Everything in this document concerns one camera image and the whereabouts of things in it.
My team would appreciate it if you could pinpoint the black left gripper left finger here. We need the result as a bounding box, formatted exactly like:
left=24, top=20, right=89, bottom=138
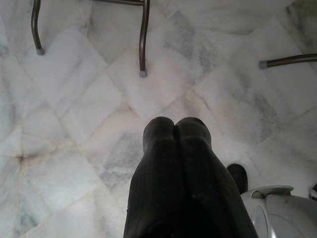
left=123, top=116, right=189, bottom=238

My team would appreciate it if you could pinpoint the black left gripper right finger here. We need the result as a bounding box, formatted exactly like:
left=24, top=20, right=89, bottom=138
left=174, top=117, right=260, bottom=238

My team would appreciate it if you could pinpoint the black robot foot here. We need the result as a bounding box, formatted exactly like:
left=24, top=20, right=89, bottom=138
left=226, top=164, right=249, bottom=195

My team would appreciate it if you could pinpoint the silver robot leg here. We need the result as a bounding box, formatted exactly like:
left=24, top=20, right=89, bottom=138
left=239, top=185, right=317, bottom=238

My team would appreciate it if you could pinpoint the brown metal chair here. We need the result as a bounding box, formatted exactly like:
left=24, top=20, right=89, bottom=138
left=30, top=0, right=151, bottom=78
left=259, top=53, right=317, bottom=70

